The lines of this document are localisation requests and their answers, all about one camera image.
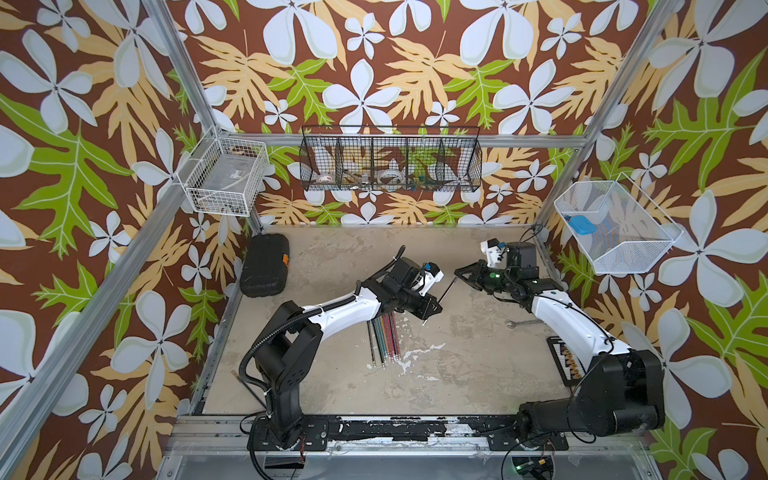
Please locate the blue object in basket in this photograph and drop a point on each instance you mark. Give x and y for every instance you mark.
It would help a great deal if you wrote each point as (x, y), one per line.
(581, 225)

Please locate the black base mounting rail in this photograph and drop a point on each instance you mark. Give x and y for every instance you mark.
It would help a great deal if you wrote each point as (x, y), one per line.
(319, 433)

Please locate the black wire basket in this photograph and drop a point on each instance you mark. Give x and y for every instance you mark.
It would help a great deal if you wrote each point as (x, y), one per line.
(373, 157)

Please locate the white mesh corner basket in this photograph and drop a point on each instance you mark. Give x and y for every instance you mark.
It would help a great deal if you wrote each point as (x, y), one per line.
(634, 232)

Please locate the black plastic tool case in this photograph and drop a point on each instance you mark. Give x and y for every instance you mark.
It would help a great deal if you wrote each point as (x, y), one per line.
(265, 266)

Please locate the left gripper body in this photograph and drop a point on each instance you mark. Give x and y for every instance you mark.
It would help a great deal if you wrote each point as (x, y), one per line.
(405, 299)

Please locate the white wire basket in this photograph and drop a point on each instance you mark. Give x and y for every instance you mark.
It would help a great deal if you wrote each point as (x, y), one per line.
(222, 175)

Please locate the bundle of coloured pencils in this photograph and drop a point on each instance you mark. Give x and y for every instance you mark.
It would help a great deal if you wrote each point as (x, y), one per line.
(384, 339)

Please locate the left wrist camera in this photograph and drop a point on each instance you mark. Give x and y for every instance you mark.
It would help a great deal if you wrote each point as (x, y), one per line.
(429, 275)

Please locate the silver open-end wrench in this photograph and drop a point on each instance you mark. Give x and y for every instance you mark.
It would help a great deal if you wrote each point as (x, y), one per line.
(515, 324)

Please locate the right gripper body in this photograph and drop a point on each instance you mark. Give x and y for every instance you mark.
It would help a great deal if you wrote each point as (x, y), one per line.
(497, 280)

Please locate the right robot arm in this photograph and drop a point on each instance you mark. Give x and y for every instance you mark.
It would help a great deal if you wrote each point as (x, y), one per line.
(621, 389)

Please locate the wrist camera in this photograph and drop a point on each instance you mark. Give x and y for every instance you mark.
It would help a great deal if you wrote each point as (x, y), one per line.
(494, 251)
(429, 275)

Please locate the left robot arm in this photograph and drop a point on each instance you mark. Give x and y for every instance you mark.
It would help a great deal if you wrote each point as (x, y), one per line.
(281, 356)

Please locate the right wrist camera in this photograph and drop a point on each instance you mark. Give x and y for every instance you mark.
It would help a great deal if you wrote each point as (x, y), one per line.
(494, 251)

